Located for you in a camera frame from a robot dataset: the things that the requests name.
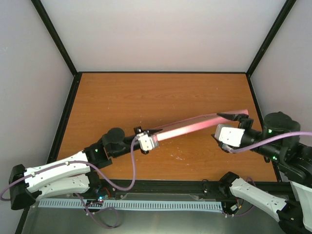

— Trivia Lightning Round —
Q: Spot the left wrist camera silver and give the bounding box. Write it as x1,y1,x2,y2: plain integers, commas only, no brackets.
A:
136,131,159,155

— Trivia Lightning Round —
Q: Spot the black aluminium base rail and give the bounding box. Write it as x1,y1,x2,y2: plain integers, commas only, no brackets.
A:
31,177,293,198

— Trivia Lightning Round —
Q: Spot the light blue slotted cable duct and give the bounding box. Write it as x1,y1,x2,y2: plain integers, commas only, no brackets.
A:
38,198,222,213

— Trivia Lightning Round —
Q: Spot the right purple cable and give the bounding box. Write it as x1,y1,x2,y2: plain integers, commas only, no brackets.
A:
223,131,312,219

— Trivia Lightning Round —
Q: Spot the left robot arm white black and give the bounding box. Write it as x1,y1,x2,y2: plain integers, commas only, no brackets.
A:
7,127,162,210

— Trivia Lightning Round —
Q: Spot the left black corner post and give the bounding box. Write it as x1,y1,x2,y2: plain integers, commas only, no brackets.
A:
31,0,78,74

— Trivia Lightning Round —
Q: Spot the purple cable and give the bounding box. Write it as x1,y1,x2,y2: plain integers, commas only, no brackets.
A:
223,131,312,219
0,136,139,229

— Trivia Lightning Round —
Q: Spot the right black corner post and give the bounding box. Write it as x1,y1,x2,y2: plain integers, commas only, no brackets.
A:
245,0,297,75

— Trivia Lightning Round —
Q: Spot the black corner post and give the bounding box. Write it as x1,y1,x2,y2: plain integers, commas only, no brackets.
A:
245,0,297,75
31,0,78,74

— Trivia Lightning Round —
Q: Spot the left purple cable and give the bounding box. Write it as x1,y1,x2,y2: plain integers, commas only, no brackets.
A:
0,136,139,229

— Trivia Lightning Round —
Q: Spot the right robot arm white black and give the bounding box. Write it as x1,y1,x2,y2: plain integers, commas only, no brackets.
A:
213,112,312,234

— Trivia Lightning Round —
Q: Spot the pink wooden picture frame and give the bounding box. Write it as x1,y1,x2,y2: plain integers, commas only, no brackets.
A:
148,109,249,141

